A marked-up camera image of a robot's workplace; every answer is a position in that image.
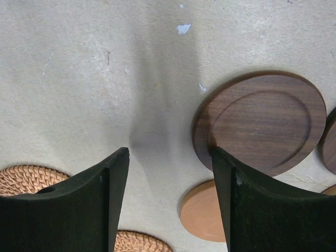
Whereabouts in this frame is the light wood coaster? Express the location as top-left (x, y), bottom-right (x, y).
top-left (180, 180), bottom-right (226, 243)
top-left (321, 185), bottom-right (336, 196)

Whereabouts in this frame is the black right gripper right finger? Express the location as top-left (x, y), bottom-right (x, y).
top-left (211, 147), bottom-right (335, 251)

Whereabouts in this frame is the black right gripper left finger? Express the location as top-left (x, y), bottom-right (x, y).
top-left (1, 147), bottom-right (130, 251)

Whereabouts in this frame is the dark walnut coaster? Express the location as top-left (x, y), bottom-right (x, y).
top-left (192, 70), bottom-right (327, 176)
top-left (319, 109), bottom-right (335, 174)

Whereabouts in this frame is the woven rattan coaster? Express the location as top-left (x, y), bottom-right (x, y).
top-left (1, 165), bottom-right (69, 197)
top-left (114, 230), bottom-right (174, 252)

